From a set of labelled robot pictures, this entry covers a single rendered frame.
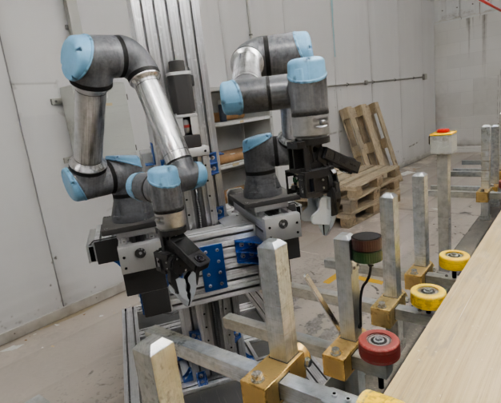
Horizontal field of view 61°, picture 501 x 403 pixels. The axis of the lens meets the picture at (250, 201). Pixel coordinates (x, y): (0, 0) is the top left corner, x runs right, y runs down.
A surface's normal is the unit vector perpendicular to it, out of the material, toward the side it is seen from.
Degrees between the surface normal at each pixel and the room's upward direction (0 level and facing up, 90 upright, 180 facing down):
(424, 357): 0
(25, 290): 90
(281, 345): 90
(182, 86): 90
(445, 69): 90
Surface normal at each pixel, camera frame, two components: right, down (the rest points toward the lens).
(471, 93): -0.67, 0.25
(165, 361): 0.78, 0.05
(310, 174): 0.48, 0.14
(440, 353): -0.11, -0.97
